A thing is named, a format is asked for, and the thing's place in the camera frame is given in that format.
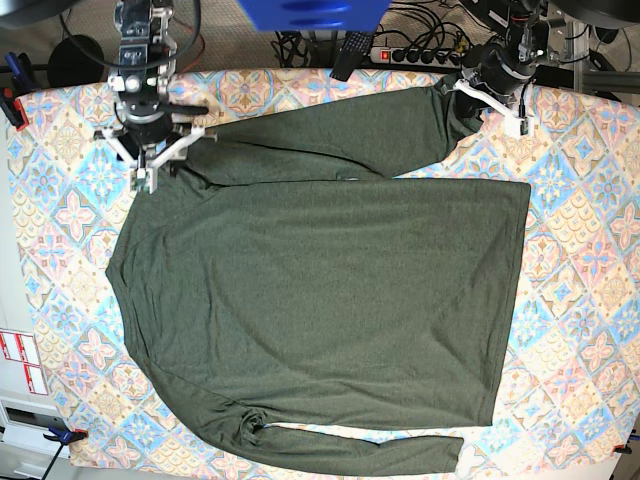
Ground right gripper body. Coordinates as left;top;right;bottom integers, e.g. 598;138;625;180
115;101;209;160

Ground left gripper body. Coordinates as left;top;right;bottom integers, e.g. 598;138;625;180
459;42;537;107

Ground dark green long-sleeve shirt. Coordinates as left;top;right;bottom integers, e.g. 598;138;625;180
106;79;531;476

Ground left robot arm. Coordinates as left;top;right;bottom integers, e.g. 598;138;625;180
455;1;551;119

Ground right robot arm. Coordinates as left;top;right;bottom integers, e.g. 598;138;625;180
101;1;209;192

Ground white power strip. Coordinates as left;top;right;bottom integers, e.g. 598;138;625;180
369;47;462;68

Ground black round stand base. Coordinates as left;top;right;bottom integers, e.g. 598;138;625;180
47;35;104;88

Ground black remote control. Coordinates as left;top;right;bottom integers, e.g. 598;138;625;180
330;31;374;82

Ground blue plastic box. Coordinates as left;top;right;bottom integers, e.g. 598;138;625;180
239;0;390;32

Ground red white label stickers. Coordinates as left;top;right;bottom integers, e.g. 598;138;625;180
1;330;48;396

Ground blue clamp lower left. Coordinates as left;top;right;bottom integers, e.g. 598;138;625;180
42;427;89;480

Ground colourful patterned tablecloth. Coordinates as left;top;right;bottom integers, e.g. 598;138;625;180
2;84;639;479

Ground orange clamp right edge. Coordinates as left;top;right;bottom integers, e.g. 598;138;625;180
614;445;632;455

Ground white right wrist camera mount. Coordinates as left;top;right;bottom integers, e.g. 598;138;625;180
94;123;218;194

